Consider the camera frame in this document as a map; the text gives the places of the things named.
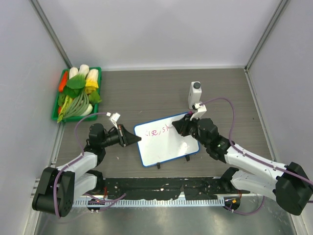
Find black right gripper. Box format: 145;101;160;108
173;113;210;147

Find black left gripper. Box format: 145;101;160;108
100;124;140;148

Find blue-framed whiteboard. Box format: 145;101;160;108
134;112;200;167

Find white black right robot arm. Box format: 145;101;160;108
172;114;313;215

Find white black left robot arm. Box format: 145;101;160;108
32;123;141;217

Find white bottle black cap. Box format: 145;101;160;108
188;81;202;109

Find green toy bean bundle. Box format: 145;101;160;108
63;91;93;119

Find green plastic vegetable tray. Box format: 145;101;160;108
52;67;102;122

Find yellow white toy napa cabbage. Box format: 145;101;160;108
85;69;99;94

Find yellow green toy stalks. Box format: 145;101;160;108
57;95;73;123

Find white green toy cabbage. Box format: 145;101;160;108
78;64;89;77

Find orange toy carrot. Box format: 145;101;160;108
58;70;68;93

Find white toy bok choy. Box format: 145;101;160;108
68;67;79;79

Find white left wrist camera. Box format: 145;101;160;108
106;112;120;129

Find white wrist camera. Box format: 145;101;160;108
191;102;207;120
106;112;120;129

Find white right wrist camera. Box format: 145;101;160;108
191;102;207;120

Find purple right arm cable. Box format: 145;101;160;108
200;97;313;217

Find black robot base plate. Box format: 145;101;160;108
87;177;250;201

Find white slotted cable duct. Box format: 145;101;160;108
72;196;225;208

